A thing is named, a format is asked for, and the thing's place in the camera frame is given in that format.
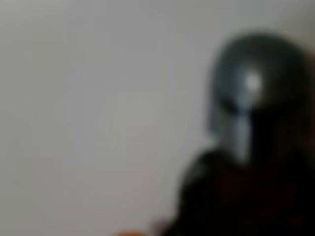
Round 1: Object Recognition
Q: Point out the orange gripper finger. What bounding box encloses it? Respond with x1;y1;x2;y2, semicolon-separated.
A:
113;230;151;236

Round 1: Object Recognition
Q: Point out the small dark blue toy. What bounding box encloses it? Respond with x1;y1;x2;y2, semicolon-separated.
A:
169;29;315;236

